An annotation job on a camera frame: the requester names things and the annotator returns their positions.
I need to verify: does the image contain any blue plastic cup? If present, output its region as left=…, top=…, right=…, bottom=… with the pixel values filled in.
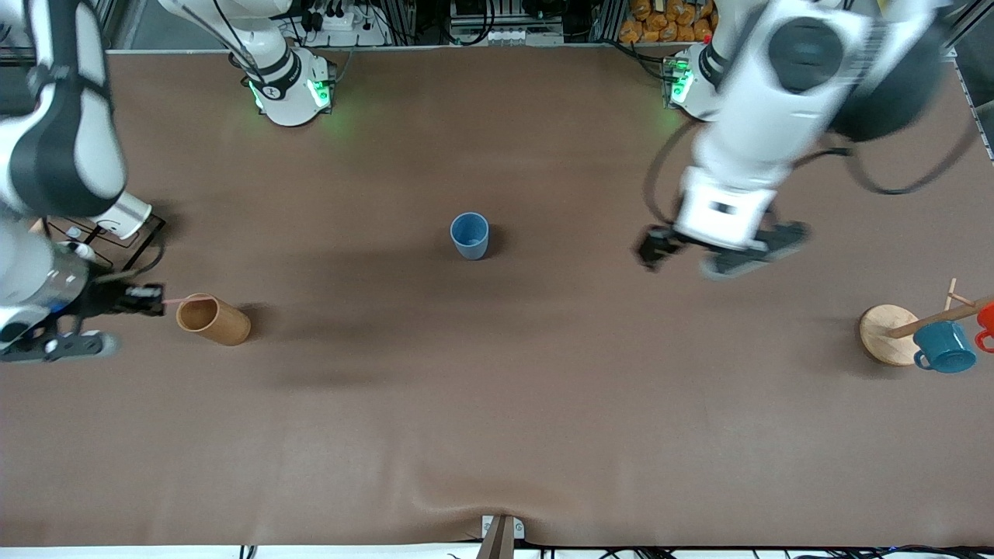
left=450, top=212, right=491, bottom=262

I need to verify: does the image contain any white ceramic cup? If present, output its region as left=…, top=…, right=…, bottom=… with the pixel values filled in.
left=95, top=191, right=154, bottom=240

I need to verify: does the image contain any brown wooden chopstick holder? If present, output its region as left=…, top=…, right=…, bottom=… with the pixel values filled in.
left=176, top=293, right=252, bottom=347

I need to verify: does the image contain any wooden mug tree stand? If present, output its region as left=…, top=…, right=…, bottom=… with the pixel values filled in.
left=858, top=278, right=994, bottom=367

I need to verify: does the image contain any white terminal block row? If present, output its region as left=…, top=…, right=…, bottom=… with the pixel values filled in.
left=457, top=26, right=565, bottom=45

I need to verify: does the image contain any teal enamel mug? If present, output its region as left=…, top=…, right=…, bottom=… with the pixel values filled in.
left=912, top=320, right=978, bottom=374

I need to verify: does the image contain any white power strip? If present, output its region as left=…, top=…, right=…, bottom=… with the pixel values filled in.
left=304, top=6, right=375, bottom=33

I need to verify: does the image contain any black wire dish rack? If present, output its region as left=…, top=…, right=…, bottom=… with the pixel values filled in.
left=40, top=208, right=167, bottom=274

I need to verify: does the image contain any black cable with connector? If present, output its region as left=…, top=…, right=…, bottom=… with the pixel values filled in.
left=800, top=109, right=981, bottom=196

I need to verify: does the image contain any metal table edge bracket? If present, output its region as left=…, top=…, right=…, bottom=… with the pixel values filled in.
left=475, top=514, right=527, bottom=559

